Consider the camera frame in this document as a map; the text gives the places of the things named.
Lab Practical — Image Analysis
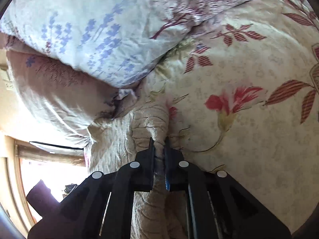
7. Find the beige cable-knit garment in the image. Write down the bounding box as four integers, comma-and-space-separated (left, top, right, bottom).
86, 97, 186, 239

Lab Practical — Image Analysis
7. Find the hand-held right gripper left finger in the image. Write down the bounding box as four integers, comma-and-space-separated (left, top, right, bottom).
27, 139, 156, 239

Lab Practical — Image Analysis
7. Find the wooden framed window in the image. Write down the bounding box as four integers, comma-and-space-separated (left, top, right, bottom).
14, 139, 86, 226

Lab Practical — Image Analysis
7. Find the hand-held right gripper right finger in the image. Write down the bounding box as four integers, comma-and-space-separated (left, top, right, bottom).
163, 137, 292, 239

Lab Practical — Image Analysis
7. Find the red floral bed sheet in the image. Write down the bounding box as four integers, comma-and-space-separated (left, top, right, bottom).
140, 0, 319, 232

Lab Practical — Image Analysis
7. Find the lavender print pillow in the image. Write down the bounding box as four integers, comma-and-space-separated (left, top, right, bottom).
5, 33, 140, 145
0, 0, 297, 89

